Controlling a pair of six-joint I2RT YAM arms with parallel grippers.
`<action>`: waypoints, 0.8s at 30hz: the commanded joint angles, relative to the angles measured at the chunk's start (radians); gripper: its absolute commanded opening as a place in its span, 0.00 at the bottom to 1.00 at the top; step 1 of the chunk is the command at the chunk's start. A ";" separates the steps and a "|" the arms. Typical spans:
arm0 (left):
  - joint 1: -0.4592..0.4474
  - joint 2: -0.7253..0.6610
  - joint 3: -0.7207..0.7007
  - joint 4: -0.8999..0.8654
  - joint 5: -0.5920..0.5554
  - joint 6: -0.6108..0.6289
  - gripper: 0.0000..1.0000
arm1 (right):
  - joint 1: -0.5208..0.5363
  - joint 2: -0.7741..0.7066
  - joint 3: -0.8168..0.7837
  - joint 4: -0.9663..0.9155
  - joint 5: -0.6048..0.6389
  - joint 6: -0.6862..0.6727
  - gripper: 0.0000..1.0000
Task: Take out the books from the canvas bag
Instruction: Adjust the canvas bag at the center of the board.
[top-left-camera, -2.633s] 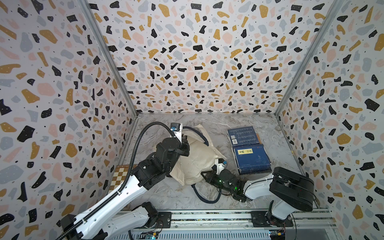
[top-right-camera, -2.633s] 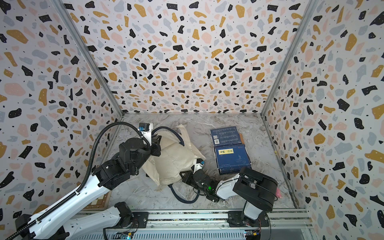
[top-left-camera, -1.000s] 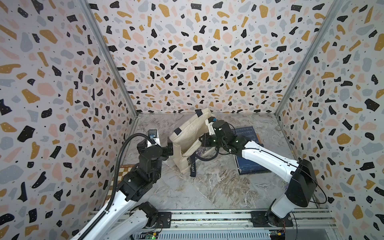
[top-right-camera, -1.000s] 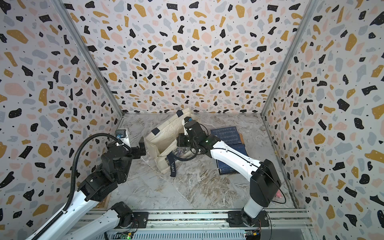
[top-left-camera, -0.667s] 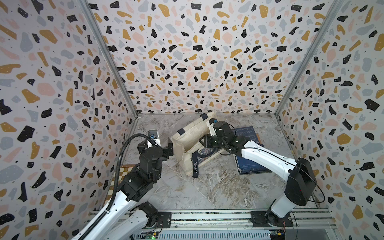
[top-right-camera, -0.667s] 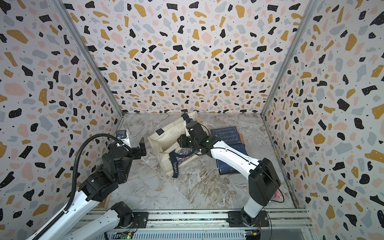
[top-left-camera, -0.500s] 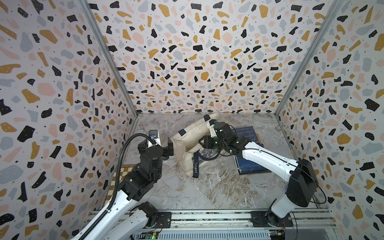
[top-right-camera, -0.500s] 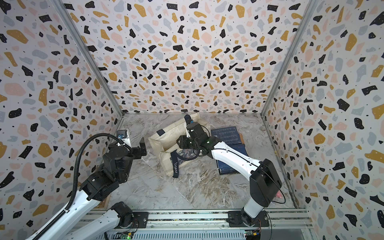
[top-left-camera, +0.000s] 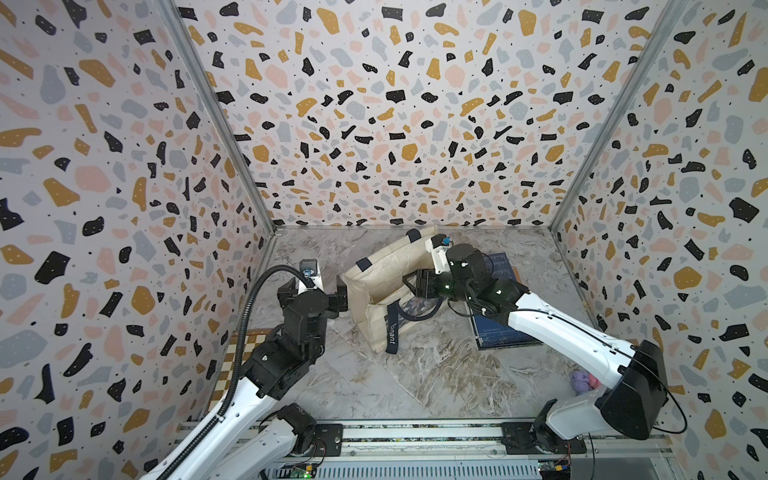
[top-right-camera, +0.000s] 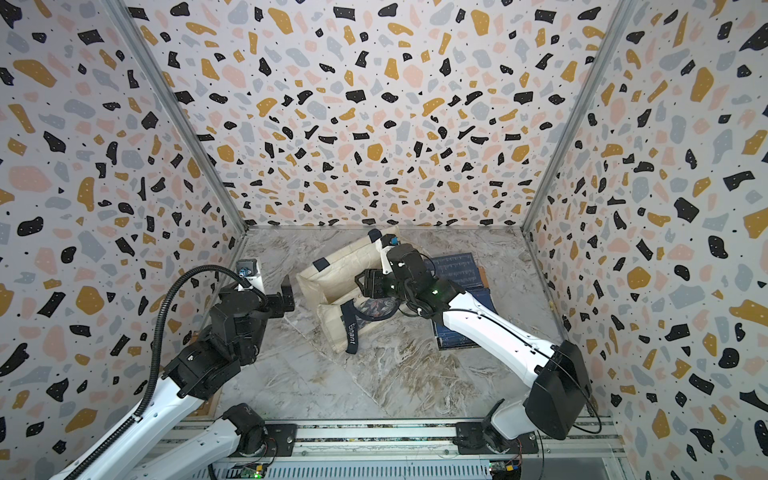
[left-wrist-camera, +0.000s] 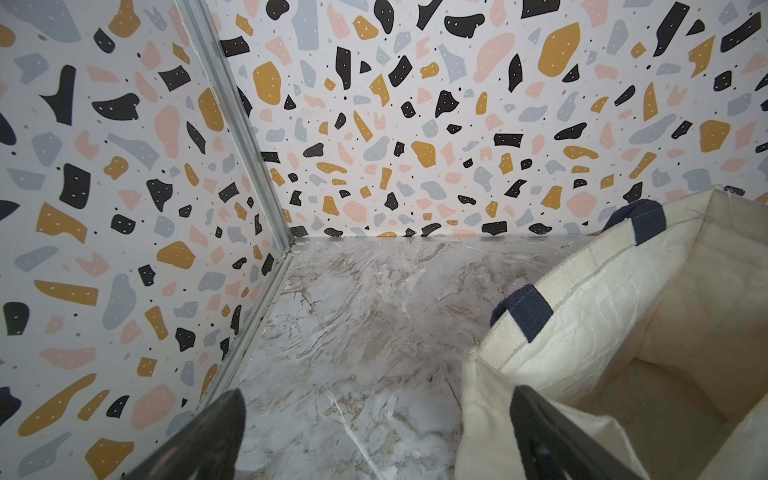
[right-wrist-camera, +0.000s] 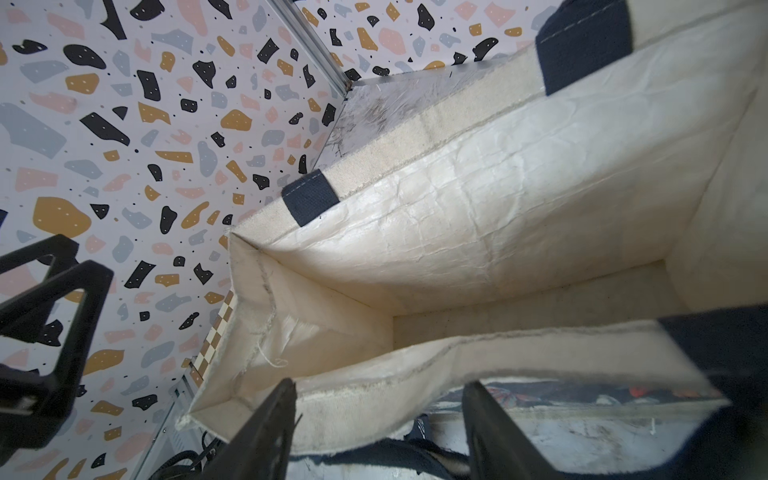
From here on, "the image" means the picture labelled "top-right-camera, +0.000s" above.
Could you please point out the navy book with barcode back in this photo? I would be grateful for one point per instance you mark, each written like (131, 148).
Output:
(460, 268)

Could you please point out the cream canvas tote bag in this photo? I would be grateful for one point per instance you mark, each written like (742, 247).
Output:
(329, 287)

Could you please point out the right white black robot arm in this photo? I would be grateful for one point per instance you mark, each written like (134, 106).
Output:
(554, 375)

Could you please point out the right circuit board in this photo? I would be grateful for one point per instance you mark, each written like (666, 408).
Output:
(505, 470)

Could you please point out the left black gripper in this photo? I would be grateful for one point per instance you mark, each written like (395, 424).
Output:
(277, 307)

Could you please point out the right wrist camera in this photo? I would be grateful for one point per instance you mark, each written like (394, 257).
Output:
(385, 244)

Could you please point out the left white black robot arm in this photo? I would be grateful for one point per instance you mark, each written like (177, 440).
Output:
(230, 342)

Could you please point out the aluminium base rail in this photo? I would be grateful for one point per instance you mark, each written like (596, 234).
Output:
(415, 449)

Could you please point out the left green circuit board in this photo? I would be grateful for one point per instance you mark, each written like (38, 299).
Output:
(256, 471)

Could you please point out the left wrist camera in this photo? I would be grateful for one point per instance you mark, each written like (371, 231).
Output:
(251, 271)

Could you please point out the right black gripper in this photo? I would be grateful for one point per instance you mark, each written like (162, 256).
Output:
(374, 279)

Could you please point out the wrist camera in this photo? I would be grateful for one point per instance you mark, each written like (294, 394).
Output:
(385, 244)
(251, 271)

